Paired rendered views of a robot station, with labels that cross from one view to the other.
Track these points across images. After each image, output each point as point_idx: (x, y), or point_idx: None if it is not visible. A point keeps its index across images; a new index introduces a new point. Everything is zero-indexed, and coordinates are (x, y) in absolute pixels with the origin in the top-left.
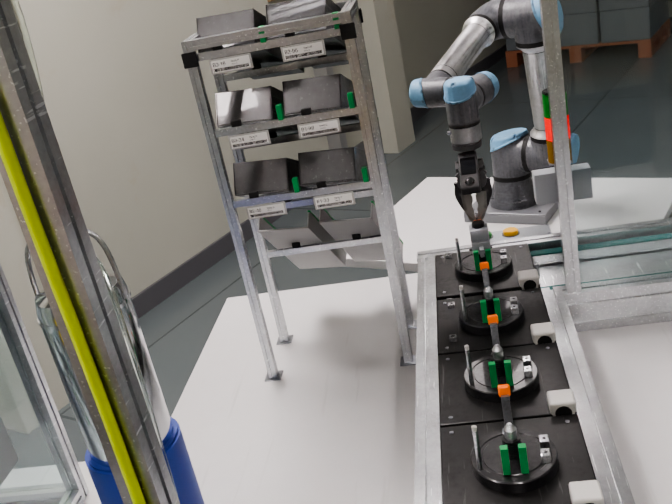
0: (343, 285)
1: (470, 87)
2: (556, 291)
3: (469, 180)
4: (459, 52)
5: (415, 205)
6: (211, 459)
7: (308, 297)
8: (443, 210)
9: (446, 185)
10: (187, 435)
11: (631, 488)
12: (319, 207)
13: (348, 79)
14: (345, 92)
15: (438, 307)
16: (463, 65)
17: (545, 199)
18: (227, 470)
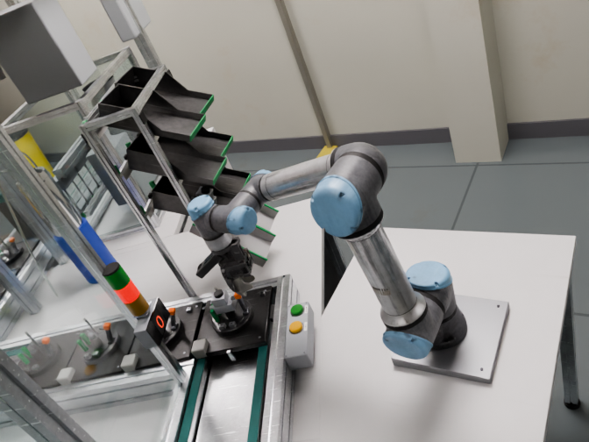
0: (316, 247)
1: (189, 214)
2: (184, 367)
3: (198, 266)
4: (283, 175)
5: (479, 247)
6: (159, 256)
7: (305, 235)
8: (458, 273)
9: (540, 260)
10: (180, 240)
11: None
12: None
13: (143, 153)
14: (136, 160)
15: (193, 303)
16: (279, 188)
17: None
18: (148, 265)
